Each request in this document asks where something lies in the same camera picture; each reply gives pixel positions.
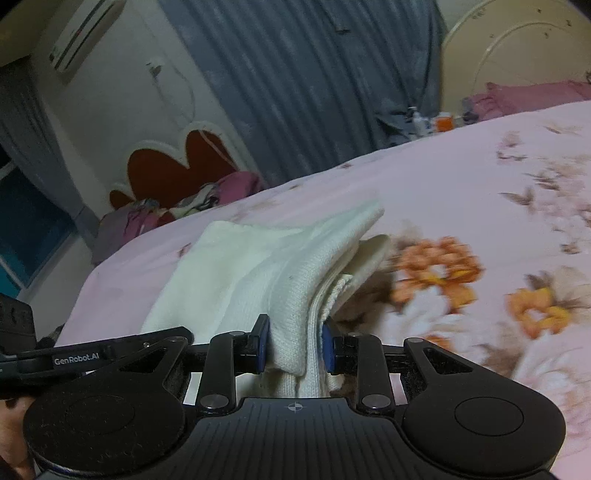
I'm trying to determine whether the white air conditioner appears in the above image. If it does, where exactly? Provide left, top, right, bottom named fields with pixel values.
left=48, top=0, right=128, bottom=73

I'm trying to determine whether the red heart-shaped headboard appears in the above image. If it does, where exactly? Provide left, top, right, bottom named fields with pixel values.
left=109, top=121, right=259, bottom=214

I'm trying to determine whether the pink floral bed sheet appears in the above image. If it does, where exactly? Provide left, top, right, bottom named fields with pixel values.
left=54, top=99, right=591, bottom=480

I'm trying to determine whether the cream round headboard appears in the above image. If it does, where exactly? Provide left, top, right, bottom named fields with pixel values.
left=438, top=0, right=591, bottom=117

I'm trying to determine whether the grey window curtain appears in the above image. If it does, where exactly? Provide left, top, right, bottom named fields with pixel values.
left=0, top=60, right=100, bottom=223

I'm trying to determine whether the window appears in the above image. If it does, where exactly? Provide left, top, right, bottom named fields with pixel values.
left=0, top=159, right=77, bottom=297

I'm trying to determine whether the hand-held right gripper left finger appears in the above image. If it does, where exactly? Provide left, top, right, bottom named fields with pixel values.
left=115, top=315, right=271, bottom=412

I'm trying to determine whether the magenta pillow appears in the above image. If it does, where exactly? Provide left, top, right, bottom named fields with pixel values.
left=216, top=172, right=265, bottom=205

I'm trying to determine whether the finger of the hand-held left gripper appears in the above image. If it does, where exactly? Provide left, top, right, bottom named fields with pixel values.
left=111, top=326, right=195, bottom=365

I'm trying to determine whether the colourful printed cloth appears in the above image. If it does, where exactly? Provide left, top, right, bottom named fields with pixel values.
left=92, top=182, right=222, bottom=265

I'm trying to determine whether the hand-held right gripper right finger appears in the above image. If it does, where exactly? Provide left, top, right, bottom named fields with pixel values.
left=321, top=323, right=472, bottom=414

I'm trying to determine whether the pink pillow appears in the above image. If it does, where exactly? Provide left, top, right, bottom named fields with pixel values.
left=464, top=79, right=591, bottom=122

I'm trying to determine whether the white cable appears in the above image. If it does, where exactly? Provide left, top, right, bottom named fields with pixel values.
left=150, top=58, right=232, bottom=160

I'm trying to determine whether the blue-grey curtain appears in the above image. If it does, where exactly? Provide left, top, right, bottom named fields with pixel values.
left=159, top=0, right=447, bottom=186

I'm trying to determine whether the person's left hand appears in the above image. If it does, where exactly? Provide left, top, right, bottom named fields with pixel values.
left=0, top=398, right=37, bottom=480

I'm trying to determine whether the light green towel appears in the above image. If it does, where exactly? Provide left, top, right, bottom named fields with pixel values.
left=141, top=199, right=394, bottom=400

